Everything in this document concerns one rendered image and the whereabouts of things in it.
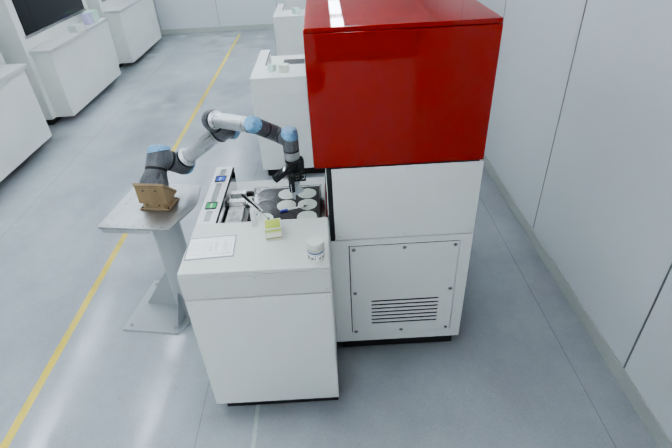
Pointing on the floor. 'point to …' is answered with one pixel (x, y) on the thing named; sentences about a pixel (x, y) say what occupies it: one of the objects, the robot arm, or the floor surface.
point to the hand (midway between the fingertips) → (292, 194)
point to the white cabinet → (268, 347)
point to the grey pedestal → (164, 291)
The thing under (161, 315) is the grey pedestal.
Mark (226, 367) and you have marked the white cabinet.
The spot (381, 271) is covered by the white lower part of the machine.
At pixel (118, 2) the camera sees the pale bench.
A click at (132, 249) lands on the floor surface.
